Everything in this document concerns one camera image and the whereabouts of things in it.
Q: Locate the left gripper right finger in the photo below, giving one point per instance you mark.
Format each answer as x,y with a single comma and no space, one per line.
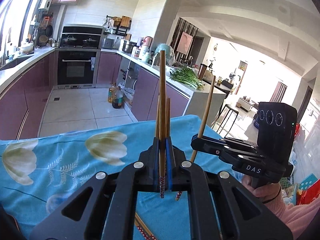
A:
219,206

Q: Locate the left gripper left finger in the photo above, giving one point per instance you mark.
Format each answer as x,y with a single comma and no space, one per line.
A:
104,207

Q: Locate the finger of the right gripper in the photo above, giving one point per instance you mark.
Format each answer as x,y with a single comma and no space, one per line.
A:
227,141
227,153

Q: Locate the pink sleeve right forearm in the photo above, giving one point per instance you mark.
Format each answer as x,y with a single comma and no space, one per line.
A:
296,218

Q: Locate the purple kitchen cabinets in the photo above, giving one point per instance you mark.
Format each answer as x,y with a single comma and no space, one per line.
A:
31,108

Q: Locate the right hand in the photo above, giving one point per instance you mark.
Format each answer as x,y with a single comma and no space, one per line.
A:
264,193

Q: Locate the black bar stool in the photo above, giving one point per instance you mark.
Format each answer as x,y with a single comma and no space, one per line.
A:
232,112

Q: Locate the green leafy vegetables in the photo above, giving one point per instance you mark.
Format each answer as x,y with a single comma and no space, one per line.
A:
186,76

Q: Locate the blue floral tablecloth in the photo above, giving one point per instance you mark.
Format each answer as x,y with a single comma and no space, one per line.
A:
37,175

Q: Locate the mint green appliance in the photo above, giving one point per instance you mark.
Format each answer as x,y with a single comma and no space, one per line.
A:
169,53

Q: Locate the dark soy sauce bottle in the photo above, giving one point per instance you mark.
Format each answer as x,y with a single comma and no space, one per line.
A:
117,100

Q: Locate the cooking oil bottle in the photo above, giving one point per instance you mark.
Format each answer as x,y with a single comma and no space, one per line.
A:
111,92

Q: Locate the pink thermos kettle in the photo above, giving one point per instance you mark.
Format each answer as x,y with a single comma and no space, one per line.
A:
147,41

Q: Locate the steel cooking pot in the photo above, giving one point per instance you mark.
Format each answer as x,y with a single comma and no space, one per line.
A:
127,46

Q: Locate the black built-in oven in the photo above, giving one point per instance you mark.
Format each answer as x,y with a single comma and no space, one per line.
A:
76,67

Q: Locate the black stove hood unit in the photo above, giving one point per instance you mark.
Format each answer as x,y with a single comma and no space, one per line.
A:
81,36

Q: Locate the black camera box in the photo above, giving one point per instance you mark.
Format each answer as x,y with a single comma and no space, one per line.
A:
277,125

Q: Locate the black wall shelf rack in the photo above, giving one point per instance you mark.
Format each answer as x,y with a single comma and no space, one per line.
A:
117,25

